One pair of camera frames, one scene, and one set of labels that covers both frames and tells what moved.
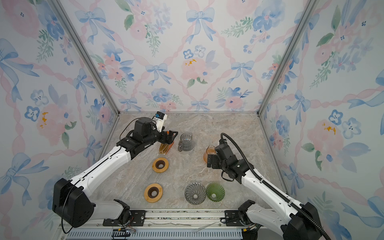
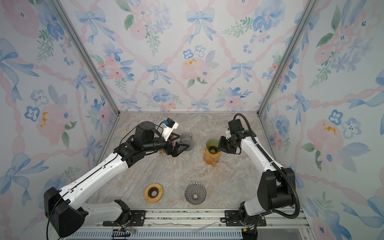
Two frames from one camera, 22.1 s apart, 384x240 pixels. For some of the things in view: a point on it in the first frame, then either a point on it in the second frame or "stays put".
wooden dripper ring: x=153 y=193 stays put
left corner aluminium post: x=59 y=9 stays put
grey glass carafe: x=185 y=143 stays put
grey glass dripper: x=195 y=193 stays put
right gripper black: x=215 y=159 to x=221 y=146
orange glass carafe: x=210 y=150 stays put
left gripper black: x=170 y=139 to x=175 y=152
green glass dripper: x=215 y=192 to x=212 y=145
